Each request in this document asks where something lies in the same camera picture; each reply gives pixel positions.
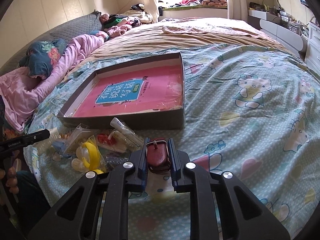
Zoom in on dark red strap watch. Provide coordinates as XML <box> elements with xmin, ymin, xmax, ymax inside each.
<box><xmin>146</xmin><ymin>139</ymin><xmax>171</xmax><ymax>174</ymax></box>

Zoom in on red bead earrings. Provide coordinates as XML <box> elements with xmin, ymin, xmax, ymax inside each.
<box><xmin>96</xmin><ymin>133</ymin><xmax>127</xmax><ymax>153</ymax></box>

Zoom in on white tube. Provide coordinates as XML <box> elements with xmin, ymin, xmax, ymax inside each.
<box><xmin>110</xmin><ymin>117</ymin><xmax>144</xmax><ymax>146</ymax></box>

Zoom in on earring card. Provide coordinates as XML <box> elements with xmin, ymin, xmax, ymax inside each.
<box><xmin>63</xmin><ymin>124</ymin><xmax>97</xmax><ymax>154</ymax></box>

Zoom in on white cream hair claw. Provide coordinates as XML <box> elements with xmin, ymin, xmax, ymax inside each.
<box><xmin>33</xmin><ymin>127</ymin><xmax>61</xmax><ymax>155</ymax></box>

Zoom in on person's left hand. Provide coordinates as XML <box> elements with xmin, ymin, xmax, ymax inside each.
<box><xmin>0</xmin><ymin>167</ymin><xmax>19</xmax><ymax>194</ymax></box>

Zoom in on pink quilt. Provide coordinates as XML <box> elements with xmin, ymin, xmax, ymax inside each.
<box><xmin>1</xmin><ymin>31</ymin><xmax>109</xmax><ymax>134</ymax></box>

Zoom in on dark cardboard tray box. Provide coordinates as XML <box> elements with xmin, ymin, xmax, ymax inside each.
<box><xmin>57</xmin><ymin>53</ymin><xmax>185</xmax><ymax>130</ymax></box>

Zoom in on pink book with blue title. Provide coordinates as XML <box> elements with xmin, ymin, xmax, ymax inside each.
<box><xmin>70</xmin><ymin>64</ymin><xmax>183</xmax><ymax>118</ymax></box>

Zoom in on dark blue floral pillow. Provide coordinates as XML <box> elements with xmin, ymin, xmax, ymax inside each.
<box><xmin>18</xmin><ymin>38</ymin><xmax>67</xmax><ymax>80</ymax></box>

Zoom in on Hello Kitty teal bedsheet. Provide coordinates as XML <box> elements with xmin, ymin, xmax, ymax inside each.
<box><xmin>24</xmin><ymin>44</ymin><xmax>319</xmax><ymax>239</ymax></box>

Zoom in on tan striped blanket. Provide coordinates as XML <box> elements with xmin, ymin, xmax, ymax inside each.
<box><xmin>66</xmin><ymin>21</ymin><xmax>288</xmax><ymax>78</ymax></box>

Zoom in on clothes pile at bedhead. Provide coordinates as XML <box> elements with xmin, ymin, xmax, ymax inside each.
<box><xmin>99</xmin><ymin>3</ymin><xmax>153</xmax><ymax>38</ymax></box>

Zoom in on grey quilted headboard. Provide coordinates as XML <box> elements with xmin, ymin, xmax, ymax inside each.
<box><xmin>1</xmin><ymin>10</ymin><xmax>102</xmax><ymax>76</ymax></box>

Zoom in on pink floral cloth on bed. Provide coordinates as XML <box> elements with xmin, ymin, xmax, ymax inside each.
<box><xmin>162</xmin><ymin>17</ymin><xmax>255</xmax><ymax>36</ymax></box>

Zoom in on white drawer cabinet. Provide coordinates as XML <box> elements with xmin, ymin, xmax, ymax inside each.
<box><xmin>304</xmin><ymin>22</ymin><xmax>320</xmax><ymax>75</ymax></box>

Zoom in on cream curtain right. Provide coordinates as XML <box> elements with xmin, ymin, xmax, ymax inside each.
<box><xmin>227</xmin><ymin>0</ymin><xmax>248</xmax><ymax>22</ymax></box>

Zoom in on white grey dresser desk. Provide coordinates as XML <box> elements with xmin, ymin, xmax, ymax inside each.
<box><xmin>248</xmin><ymin>9</ymin><xmax>307</xmax><ymax>60</ymax></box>

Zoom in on clothes pile on windowsill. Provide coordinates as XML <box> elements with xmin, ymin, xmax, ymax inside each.
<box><xmin>165</xmin><ymin>0</ymin><xmax>228</xmax><ymax>9</ymax></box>

